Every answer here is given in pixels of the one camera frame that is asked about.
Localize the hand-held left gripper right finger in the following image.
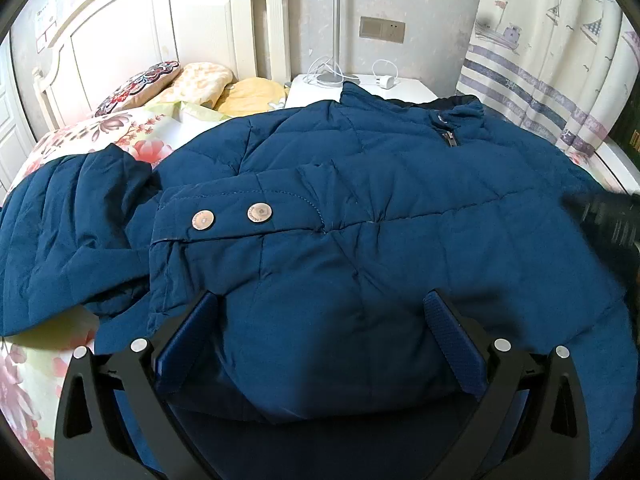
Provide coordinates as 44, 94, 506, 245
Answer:
422, 289, 592, 480

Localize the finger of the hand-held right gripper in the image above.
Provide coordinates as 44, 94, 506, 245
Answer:
562, 189, 640, 253

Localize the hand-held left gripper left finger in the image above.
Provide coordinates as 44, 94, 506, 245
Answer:
54, 289, 221, 480

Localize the blue padded jacket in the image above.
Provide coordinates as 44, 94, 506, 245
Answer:
0, 82, 640, 480

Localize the white ledge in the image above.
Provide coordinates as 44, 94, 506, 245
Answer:
597, 142, 640, 196

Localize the dark window pane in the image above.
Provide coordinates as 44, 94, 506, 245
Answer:
612, 95, 640, 161

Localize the floral bedsheet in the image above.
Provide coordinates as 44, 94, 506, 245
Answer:
0, 102, 241, 480

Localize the boat print curtain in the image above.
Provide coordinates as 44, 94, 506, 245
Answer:
456, 0, 640, 157

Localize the white nightstand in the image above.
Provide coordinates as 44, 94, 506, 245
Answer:
285, 74, 441, 111

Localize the plain yellow pillow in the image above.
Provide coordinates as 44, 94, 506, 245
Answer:
215, 78, 291, 120

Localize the embroidered floral pillow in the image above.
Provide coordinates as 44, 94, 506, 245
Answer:
92, 60, 181, 118

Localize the yellow checked pillow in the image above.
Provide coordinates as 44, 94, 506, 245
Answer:
172, 62, 234, 109

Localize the white wardrobe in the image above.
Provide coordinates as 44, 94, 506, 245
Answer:
0, 45, 37, 206

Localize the cream wooden headboard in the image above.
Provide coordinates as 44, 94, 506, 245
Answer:
32, 0, 290, 117

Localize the silver pole lamp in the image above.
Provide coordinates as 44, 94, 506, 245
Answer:
300, 0, 361, 86

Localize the white charger with cable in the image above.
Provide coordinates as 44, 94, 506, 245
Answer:
371, 59, 402, 90

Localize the grey wall switch plate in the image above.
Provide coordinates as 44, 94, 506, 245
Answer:
359, 16, 407, 40

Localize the white cable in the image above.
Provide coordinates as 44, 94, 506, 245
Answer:
305, 55, 347, 86

